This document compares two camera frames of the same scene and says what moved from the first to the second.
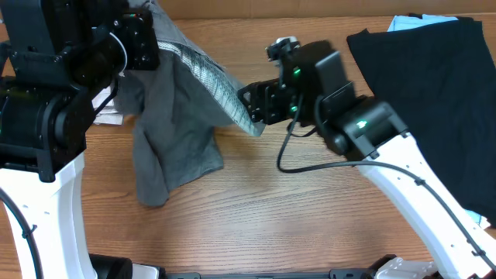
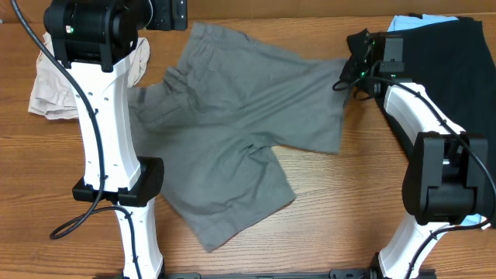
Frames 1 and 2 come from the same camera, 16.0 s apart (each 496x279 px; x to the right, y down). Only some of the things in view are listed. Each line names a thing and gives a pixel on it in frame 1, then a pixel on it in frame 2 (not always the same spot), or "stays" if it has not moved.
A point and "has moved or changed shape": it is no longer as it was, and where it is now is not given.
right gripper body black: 255,102 to 356,54
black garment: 441,80 stays
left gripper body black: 139,50 to 157,15
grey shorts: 180,109 has moved or changed shape
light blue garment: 404,22 stays
